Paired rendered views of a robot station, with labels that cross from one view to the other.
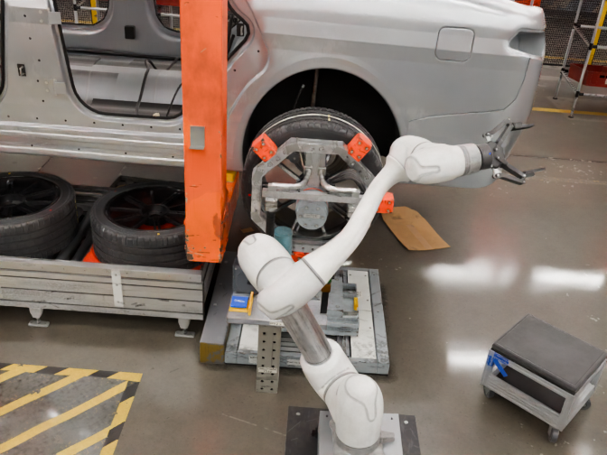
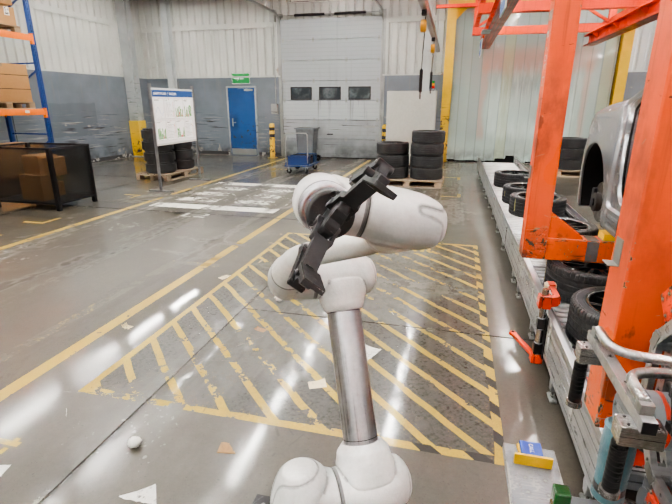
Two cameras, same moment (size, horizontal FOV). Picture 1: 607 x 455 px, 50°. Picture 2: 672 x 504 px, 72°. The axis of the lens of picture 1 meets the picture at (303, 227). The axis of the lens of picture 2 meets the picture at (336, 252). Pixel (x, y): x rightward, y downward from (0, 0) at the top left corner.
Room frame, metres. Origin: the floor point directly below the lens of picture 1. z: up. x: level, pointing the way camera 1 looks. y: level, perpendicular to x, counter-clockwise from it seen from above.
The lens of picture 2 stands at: (1.93, -1.17, 1.60)
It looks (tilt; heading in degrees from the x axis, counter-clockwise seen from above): 18 degrees down; 104
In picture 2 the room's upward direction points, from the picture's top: straight up
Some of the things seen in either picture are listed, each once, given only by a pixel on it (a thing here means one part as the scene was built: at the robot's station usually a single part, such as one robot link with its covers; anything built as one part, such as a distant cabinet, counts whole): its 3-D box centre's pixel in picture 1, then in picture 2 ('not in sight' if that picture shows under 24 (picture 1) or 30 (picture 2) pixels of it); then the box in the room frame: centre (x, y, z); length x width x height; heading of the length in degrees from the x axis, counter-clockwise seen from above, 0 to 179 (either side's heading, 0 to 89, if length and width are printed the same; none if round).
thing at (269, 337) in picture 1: (268, 350); not in sight; (2.27, 0.11, 0.21); 0.10 x 0.10 x 0.42; 0
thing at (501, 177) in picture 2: not in sight; (514, 179); (2.96, 7.14, 0.39); 0.66 x 0.66 x 0.24
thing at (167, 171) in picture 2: not in sight; (169, 152); (-4.39, 8.31, 0.55); 1.40 x 0.80 x 1.09; 87
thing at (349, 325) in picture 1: (309, 305); not in sight; (2.74, -0.06, 0.13); 0.50 x 0.36 x 0.10; 90
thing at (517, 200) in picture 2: not in sight; (536, 204); (3.00, 4.99, 0.39); 0.66 x 0.66 x 0.24
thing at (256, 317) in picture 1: (277, 311); (537, 497); (2.27, 0.08, 0.44); 0.43 x 0.17 x 0.03; 90
